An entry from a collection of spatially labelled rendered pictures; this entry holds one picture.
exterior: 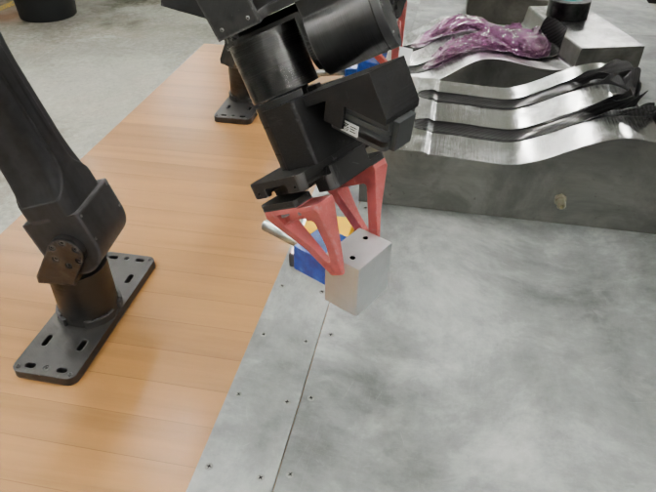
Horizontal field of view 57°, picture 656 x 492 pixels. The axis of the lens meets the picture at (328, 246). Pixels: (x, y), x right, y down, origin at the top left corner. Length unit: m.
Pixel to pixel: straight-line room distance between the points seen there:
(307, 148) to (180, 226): 0.41
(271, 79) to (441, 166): 0.40
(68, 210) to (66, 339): 0.16
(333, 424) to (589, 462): 0.23
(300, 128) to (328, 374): 0.27
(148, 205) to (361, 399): 0.45
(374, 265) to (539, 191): 0.38
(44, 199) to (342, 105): 0.30
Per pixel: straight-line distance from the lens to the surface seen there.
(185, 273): 0.76
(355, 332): 0.66
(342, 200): 0.55
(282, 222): 0.50
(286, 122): 0.47
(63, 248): 0.62
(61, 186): 0.60
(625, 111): 0.88
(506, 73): 1.16
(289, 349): 0.65
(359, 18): 0.46
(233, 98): 1.17
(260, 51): 0.48
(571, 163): 0.83
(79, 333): 0.70
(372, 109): 0.42
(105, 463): 0.60
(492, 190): 0.84
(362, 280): 0.51
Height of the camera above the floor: 1.27
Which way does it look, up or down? 37 degrees down
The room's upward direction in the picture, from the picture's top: straight up
